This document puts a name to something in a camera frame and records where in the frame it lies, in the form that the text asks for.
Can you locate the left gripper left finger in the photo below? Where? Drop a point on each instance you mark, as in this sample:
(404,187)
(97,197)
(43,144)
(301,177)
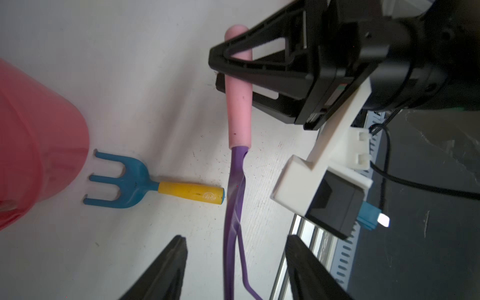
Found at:
(163,280)

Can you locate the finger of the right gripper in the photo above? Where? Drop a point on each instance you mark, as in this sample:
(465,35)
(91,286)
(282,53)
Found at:
(287,107)
(278,54)

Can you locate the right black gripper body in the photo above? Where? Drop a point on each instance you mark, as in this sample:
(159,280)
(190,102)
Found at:
(350,41)

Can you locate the purple toy fork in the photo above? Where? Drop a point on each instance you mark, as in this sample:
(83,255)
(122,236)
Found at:
(239,98)

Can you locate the blue toy rake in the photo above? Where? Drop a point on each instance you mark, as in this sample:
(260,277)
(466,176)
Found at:
(136,182)

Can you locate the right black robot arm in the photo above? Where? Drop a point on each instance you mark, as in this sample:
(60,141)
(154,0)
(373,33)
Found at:
(445,66)

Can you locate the pink plastic bucket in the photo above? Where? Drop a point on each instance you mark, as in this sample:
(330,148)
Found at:
(44,143)

